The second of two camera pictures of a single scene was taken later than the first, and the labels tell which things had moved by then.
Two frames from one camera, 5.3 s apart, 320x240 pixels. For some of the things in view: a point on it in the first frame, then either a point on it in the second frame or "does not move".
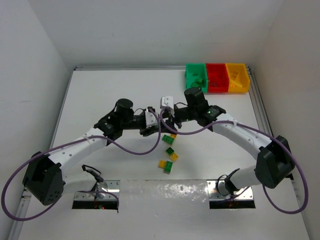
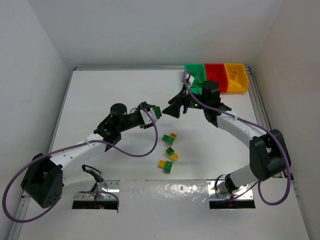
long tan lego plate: [236, 83] does not move
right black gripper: [171, 119] → [185, 103]
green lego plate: [169, 139] does not move
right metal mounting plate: [246, 194] does not move
